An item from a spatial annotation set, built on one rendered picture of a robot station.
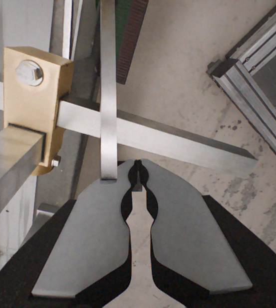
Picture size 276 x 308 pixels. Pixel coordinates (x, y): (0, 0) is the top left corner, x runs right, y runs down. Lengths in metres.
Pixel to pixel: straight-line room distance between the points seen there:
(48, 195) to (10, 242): 0.34
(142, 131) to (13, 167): 0.13
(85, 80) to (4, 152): 0.20
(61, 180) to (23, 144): 0.25
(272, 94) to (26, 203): 1.00
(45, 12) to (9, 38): 0.08
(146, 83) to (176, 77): 0.15
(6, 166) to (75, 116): 0.08
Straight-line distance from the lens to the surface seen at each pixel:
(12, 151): 0.20
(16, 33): 0.47
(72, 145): 0.40
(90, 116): 0.22
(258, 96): 1.00
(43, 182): 0.47
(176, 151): 0.24
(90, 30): 0.30
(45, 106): 0.22
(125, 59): 0.34
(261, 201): 1.69
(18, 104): 0.23
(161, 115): 1.10
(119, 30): 0.34
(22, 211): 0.68
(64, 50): 0.35
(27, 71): 0.21
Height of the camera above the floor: 1.04
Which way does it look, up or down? 61 degrees down
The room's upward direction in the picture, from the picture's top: 178 degrees clockwise
